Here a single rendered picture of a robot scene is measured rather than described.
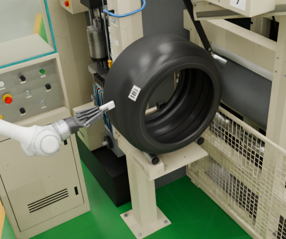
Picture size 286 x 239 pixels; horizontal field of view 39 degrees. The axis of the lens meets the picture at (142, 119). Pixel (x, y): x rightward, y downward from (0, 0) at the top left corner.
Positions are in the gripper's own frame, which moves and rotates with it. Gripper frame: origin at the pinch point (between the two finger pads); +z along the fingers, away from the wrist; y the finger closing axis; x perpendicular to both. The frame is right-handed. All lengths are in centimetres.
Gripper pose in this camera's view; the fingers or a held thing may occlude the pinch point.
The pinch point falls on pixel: (107, 106)
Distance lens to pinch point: 187.1
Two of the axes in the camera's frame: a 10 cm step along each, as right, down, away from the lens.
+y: -5.0, -4.5, 7.4
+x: 2.0, 7.7, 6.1
